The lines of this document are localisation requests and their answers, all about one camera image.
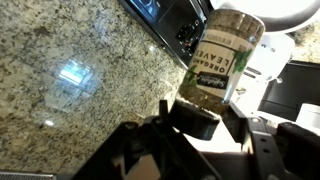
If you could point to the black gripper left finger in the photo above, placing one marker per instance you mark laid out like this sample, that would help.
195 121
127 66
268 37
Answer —
110 156

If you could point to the black electric stove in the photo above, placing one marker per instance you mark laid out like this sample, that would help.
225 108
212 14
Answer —
166 20

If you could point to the white toaster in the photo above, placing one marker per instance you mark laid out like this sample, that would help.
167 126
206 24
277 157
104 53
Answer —
270 53

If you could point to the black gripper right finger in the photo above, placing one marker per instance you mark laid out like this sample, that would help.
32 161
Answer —
283 150

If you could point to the black stove control knob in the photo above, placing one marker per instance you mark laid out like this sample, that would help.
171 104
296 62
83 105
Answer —
188 33

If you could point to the dark range hood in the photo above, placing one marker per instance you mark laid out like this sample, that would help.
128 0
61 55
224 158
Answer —
23 176

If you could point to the oregano leaves spice jar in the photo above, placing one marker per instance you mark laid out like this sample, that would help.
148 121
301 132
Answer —
220 63

